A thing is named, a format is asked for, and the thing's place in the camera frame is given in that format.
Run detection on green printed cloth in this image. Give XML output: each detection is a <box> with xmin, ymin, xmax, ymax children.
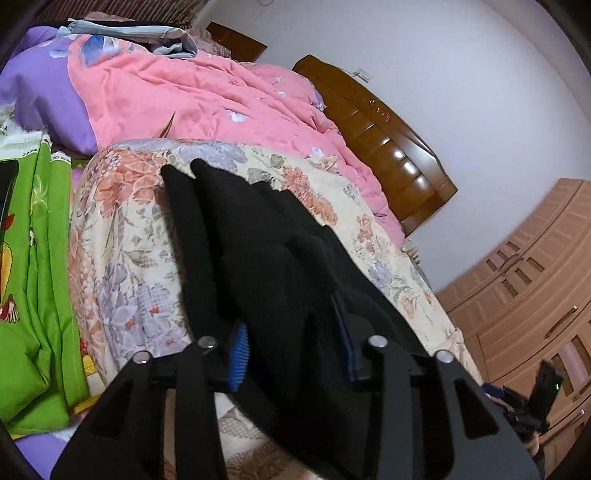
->
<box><xmin>0</xmin><ymin>131</ymin><xmax>90</xmax><ymax>437</ymax></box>

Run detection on brown wooden headboard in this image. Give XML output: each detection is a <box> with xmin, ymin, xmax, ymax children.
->
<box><xmin>292</xmin><ymin>54</ymin><xmax>459</xmax><ymax>238</ymax></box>

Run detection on light wooden wardrobe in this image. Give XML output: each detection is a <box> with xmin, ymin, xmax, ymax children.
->
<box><xmin>436</xmin><ymin>178</ymin><xmax>591</xmax><ymax>480</ymax></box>

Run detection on black pants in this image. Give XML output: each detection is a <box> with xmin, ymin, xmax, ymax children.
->
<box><xmin>160</xmin><ymin>158</ymin><xmax>444</xmax><ymax>480</ymax></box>

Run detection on brown wooden nightstand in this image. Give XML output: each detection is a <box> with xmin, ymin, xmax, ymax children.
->
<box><xmin>205</xmin><ymin>21</ymin><xmax>269</xmax><ymax>63</ymax></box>

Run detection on brown striped curtain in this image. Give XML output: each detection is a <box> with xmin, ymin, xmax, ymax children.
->
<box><xmin>34</xmin><ymin>0</ymin><xmax>206</xmax><ymax>26</ymax></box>

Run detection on black flat object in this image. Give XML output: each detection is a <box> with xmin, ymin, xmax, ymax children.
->
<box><xmin>0</xmin><ymin>159</ymin><xmax>20</xmax><ymax>245</ymax></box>

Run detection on pink quilt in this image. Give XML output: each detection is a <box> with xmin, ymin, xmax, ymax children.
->
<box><xmin>67</xmin><ymin>34</ymin><xmax>406</xmax><ymax>238</ymax></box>

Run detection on light blue folded cloth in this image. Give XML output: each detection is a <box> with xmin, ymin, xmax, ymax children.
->
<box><xmin>58</xmin><ymin>18</ymin><xmax>199</xmax><ymax>58</ymax></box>

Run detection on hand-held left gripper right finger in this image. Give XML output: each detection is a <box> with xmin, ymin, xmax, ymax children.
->
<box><xmin>331</xmin><ymin>295</ymin><xmax>542</xmax><ymax>480</ymax></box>

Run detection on cream floral quilt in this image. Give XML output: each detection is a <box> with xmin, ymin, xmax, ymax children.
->
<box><xmin>67</xmin><ymin>138</ymin><xmax>485</xmax><ymax>480</ymax></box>

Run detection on purple bedding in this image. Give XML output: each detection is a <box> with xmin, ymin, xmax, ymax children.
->
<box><xmin>0</xmin><ymin>25</ymin><xmax>100</xmax><ymax>155</ymax></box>

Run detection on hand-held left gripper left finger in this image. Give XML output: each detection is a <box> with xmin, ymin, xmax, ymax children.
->
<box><xmin>50</xmin><ymin>322</ymin><xmax>251</xmax><ymax>480</ymax></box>

